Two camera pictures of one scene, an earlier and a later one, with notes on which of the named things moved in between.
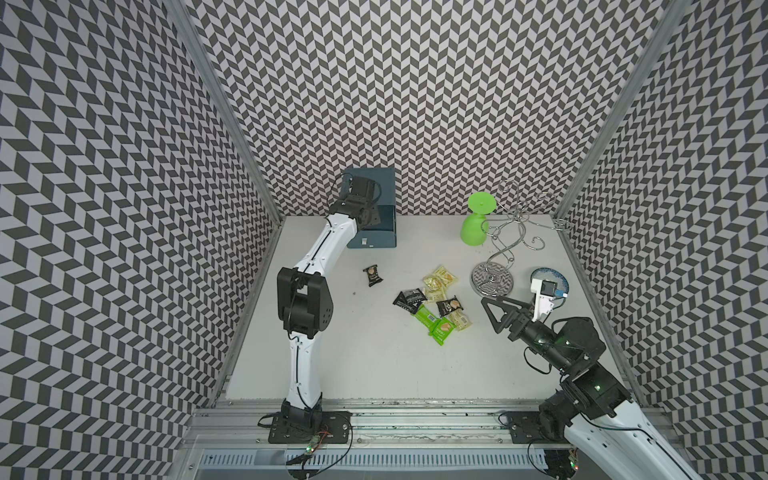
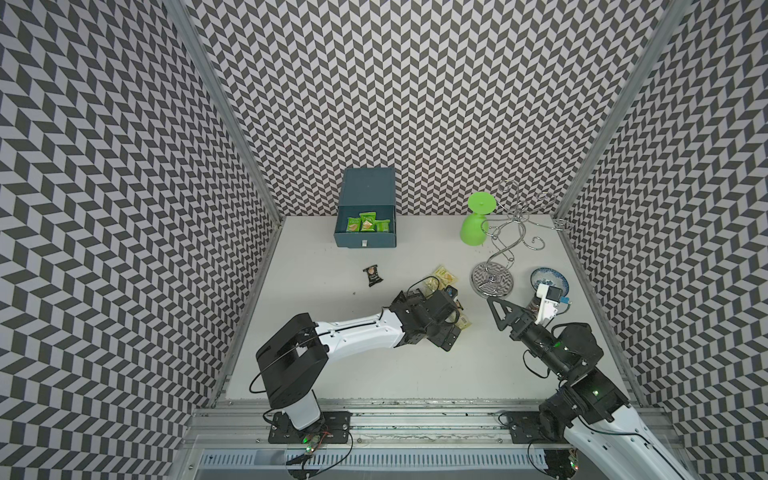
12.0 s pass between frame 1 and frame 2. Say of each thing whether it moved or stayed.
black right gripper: stayed
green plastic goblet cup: stayed
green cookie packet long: moved
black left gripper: moved
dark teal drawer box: stayed
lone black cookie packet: stayed
